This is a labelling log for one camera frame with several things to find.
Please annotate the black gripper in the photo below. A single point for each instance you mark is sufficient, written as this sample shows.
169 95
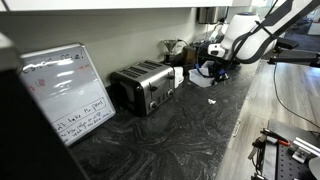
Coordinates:
223 64

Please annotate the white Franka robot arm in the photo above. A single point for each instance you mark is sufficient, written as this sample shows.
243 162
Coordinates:
253 36

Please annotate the crumpled white paper scrap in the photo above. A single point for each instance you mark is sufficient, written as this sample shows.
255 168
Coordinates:
211 101

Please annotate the brown translucent lidded container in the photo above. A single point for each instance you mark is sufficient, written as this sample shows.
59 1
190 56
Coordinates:
189 55

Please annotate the white ceramic mug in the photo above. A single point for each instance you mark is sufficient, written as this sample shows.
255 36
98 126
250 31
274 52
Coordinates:
179 76

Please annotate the dark glass coffee carafe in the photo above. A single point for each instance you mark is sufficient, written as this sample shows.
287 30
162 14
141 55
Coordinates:
170 59

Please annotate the metal cone coffee dripper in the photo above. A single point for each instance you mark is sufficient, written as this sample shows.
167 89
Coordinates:
170 45

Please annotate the black toggle clamp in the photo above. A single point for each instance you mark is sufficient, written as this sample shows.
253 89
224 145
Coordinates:
258 176
256 145

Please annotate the black cart platform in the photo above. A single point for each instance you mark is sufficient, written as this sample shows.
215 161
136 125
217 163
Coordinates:
283 125

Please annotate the stainless steel four-slot toaster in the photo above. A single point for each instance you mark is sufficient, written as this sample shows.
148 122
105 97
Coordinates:
143 86

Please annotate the black perforated breadboard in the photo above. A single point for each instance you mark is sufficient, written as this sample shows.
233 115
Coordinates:
290 166

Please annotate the small framed whiteboard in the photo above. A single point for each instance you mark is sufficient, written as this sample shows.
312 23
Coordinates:
66 93

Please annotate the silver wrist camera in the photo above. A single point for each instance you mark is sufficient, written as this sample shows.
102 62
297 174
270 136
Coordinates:
216 50

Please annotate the steel wall dispenser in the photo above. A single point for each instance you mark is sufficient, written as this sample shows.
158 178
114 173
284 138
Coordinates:
207 15

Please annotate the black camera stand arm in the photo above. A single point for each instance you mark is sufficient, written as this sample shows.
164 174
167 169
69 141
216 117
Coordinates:
293 60

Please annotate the black stereo camera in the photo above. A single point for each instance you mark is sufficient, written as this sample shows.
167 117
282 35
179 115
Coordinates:
288 43

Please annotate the aluminium mounting bracket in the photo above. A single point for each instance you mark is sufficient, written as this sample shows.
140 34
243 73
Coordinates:
301 151

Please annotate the white wall cabinet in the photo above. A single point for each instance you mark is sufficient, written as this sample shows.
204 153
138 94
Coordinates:
100 4

